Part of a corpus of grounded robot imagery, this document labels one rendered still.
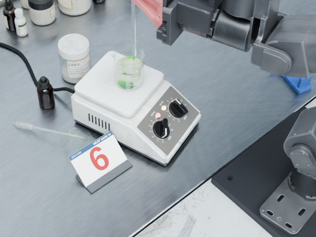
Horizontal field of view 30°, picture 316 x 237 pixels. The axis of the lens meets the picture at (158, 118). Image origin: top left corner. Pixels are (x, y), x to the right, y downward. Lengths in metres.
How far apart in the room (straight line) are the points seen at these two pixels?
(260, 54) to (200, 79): 0.38
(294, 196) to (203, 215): 0.15
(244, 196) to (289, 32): 0.31
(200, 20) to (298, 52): 0.14
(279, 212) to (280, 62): 0.28
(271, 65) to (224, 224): 0.30
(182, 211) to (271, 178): 0.16
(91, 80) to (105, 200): 0.21
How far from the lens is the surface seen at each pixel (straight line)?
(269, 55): 0.79
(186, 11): 0.83
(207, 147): 1.06
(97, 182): 1.00
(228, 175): 1.01
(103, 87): 1.03
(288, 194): 0.99
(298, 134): 0.89
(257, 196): 0.99
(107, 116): 1.01
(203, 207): 0.99
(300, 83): 1.17
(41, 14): 1.27
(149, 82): 1.04
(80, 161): 1.00
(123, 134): 1.02
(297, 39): 0.79
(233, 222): 0.98
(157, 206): 0.98
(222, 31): 0.83
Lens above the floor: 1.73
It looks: 49 degrees down
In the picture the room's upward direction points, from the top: 3 degrees clockwise
